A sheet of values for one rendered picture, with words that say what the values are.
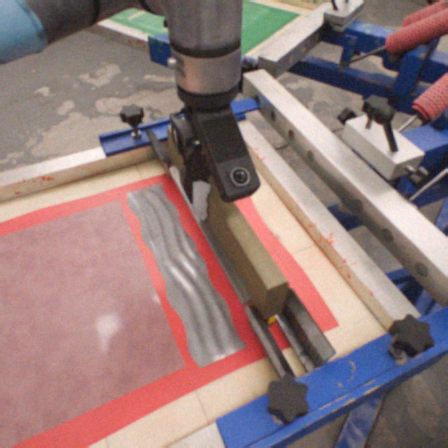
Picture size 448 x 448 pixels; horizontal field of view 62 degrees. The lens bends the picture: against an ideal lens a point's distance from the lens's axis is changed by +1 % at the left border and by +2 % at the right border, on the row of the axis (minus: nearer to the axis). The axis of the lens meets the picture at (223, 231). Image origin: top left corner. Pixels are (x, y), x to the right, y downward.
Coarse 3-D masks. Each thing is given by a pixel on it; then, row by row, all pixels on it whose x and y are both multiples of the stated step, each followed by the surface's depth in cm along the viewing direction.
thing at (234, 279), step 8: (176, 168) 66; (176, 176) 64; (176, 184) 64; (184, 192) 62; (192, 208) 59; (200, 224) 57; (208, 224) 57; (208, 232) 56; (208, 240) 55; (216, 240) 55; (216, 248) 54; (216, 256) 54; (224, 256) 53; (224, 264) 52; (224, 272) 52; (232, 272) 51; (232, 280) 50; (240, 280) 50; (240, 288) 50; (240, 296) 49; (248, 296) 49
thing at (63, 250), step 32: (128, 192) 70; (0, 224) 65; (32, 224) 65; (64, 224) 65; (96, 224) 65; (128, 224) 65; (192, 224) 65; (256, 224) 65; (0, 256) 61; (32, 256) 61; (64, 256) 61; (96, 256) 61; (128, 256) 61; (0, 288) 57; (32, 288) 57; (64, 288) 57; (0, 320) 54
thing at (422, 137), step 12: (408, 132) 68; (420, 132) 68; (432, 132) 68; (420, 144) 66; (432, 144) 66; (444, 144) 66; (360, 156) 64; (432, 156) 67; (372, 168) 62; (384, 180) 65
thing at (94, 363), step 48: (96, 288) 57; (144, 288) 57; (0, 336) 52; (48, 336) 52; (96, 336) 52; (144, 336) 52; (240, 336) 52; (0, 384) 48; (48, 384) 48; (96, 384) 48; (144, 384) 48; (192, 384) 48; (0, 432) 44; (48, 432) 44; (96, 432) 44
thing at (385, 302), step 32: (64, 160) 71; (96, 160) 71; (128, 160) 74; (256, 160) 73; (0, 192) 67; (32, 192) 70; (288, 192) 65; (320, 224) 60; (352, 256) 56; (352, 288) 57; (384, 288) 53; (384, 320) 52
